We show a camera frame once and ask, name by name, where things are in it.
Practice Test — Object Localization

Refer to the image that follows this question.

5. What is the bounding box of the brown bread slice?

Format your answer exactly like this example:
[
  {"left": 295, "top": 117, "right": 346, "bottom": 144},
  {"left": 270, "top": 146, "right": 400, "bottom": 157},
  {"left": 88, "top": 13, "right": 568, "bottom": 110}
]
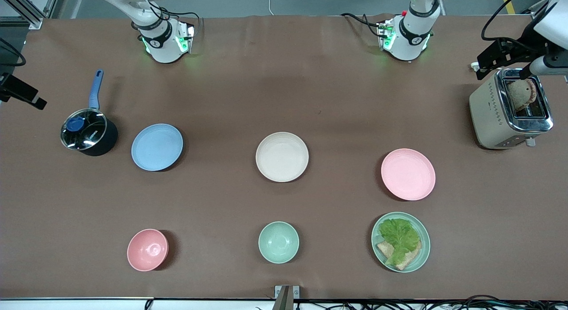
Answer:
[{"left": 376, "top": 240, "right": 423, "bottom": 271}]

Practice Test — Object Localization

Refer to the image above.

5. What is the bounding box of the black saucepan with blue handle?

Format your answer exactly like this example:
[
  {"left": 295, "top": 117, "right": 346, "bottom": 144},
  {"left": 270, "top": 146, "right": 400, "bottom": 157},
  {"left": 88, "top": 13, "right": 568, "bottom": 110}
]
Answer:
[{"left": 61, "top": 69, "right": 119, "bottom": 157}]

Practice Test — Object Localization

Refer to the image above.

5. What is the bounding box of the beige shallow plate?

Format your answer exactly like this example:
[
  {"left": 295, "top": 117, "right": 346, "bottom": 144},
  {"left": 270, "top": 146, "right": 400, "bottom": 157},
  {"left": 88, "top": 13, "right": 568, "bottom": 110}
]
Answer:
[{"left": 256, "top": 132, "right": 309, "bottom": 183}]

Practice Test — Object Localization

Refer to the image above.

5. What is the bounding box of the beige and chrome toaster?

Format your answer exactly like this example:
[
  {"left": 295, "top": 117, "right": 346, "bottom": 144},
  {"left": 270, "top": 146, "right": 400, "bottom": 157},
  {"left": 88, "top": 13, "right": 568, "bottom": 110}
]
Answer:
[{"left": 469, "top": 68, "right": 554, "bottom": 150}]

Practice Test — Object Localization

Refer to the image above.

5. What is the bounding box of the green lettuce leaf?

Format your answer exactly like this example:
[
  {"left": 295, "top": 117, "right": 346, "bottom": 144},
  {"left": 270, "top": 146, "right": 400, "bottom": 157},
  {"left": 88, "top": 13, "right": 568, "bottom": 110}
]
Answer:
[{"left": 379, "top": 218, "right": 421, "bottom": 266}]

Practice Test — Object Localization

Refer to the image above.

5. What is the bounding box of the green shallow plate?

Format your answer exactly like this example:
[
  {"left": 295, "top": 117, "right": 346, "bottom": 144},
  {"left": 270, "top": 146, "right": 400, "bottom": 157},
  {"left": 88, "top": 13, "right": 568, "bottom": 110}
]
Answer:
[{"left": 371, "top": 212, "right": 431, "bottom": 273}]

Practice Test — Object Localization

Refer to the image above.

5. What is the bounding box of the blue shallow plate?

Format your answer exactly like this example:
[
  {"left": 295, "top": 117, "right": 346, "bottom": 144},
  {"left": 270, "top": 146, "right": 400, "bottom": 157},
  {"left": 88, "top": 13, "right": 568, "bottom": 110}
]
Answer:
[{"left": 131, "top": 123, "right": 184, "bottom": 172}]

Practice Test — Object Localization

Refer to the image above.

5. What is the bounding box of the glass lid with blue knob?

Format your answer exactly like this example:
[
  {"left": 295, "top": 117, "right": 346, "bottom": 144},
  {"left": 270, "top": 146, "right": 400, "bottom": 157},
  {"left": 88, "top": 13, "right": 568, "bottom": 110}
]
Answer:
[{"left": 61, "top": 108, "right": 108, "bottom": 151}]

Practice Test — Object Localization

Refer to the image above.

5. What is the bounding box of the brown toast slice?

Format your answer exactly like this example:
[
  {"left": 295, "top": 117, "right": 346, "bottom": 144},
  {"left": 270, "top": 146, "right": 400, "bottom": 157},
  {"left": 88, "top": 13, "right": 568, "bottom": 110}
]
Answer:
[{"left": 507, "top": 79, "right": 538, "bottom": 111}]

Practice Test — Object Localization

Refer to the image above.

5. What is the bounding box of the pink deep bowl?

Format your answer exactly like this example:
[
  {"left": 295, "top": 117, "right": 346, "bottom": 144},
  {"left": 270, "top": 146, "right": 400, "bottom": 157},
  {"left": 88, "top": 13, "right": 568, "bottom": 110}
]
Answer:
[{"left": 127, "top": 229, "right": 169, "bottom": 272}]

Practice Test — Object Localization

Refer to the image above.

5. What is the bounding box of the black cable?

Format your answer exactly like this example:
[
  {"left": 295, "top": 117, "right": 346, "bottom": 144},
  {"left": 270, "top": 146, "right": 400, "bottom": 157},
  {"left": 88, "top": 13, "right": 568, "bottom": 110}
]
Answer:
[
  {"left": 0, "top": 38, "right": 26, "bottom": 67},
  {"left": 341, "top": 12, "right": 387, "bottom": 38},
  {"left": 459, "top": 294, "right": 504, "bottom": 310},
  {"left": 481, "top": 0, "right": 540, "bottom": 41}
]

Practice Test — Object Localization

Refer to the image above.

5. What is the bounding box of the aluminium frame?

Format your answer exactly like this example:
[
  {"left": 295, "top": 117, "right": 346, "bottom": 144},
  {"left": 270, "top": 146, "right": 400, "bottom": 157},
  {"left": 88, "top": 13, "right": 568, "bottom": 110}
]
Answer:
[{"left": 0, "top": 0, "right": 50, "bottom": 29}]

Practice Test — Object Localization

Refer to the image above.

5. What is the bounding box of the aluminium profile mount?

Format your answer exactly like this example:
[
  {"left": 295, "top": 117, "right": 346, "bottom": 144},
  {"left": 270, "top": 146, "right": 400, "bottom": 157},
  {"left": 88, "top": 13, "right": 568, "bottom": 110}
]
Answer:
[{"left": 274, "top": 285, "right": 300, "bottom": 310}]

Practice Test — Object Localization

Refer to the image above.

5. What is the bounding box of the pink shallow plate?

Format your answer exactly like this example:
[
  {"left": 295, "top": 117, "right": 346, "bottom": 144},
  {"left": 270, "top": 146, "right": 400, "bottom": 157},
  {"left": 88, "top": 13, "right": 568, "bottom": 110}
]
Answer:
[{"left": 381, "top": 148, "right": 436, "bottom": 201}]

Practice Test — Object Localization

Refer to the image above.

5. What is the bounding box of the green deep bowl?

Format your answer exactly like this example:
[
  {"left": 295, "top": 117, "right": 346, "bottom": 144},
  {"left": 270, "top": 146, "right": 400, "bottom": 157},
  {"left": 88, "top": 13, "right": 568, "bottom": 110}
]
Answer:
[{"left": 258, "top": 221, "right": 300, "bottom": 264}]

